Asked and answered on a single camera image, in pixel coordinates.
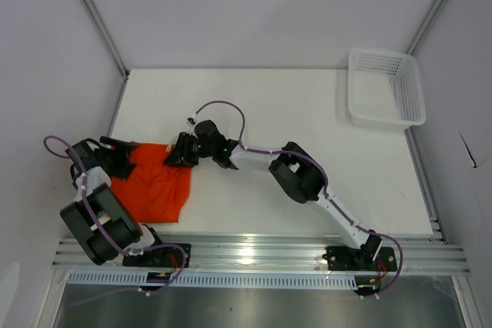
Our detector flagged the aluminium corner post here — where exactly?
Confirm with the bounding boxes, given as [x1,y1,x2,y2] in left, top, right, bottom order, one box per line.
[79,0,128,78]
[406,0,449,56]

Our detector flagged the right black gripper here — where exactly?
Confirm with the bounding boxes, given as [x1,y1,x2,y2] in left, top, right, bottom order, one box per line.
[165,132,216,168]

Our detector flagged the orange shorts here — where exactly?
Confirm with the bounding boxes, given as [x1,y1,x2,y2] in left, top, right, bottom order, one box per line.
[111,143,191,224]

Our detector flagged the white plastic basket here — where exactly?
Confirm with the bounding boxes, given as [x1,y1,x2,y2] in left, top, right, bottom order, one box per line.
[347,48,426,131]

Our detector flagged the left aluminium corner post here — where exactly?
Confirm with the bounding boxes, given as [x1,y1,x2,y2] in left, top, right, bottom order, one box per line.
[79,0,128,78]

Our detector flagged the right aluminium corner post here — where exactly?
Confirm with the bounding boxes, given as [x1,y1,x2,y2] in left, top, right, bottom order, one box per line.
[406,0,449,56]

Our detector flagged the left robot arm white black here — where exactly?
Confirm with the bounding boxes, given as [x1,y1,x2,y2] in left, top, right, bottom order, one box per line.
[60,136,167,267]

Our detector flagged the white slotted cable duct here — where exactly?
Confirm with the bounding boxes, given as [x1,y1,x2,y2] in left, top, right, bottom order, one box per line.
[68,270,357,290]

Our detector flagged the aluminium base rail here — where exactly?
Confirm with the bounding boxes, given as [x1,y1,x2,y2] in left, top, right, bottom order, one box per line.
[52,232,470,277]

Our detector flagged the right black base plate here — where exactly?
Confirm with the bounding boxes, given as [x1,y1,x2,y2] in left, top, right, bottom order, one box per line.
[322,246,398,272]

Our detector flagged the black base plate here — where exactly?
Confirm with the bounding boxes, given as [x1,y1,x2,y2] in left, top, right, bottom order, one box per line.
[122,244,191,268]
[322,246,398,272]

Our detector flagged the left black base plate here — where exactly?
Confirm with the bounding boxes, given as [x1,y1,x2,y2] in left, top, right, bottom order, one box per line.
[122,244,191,268]

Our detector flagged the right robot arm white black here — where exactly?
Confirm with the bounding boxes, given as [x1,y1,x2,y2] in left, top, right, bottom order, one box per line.
[164,120,382,270]

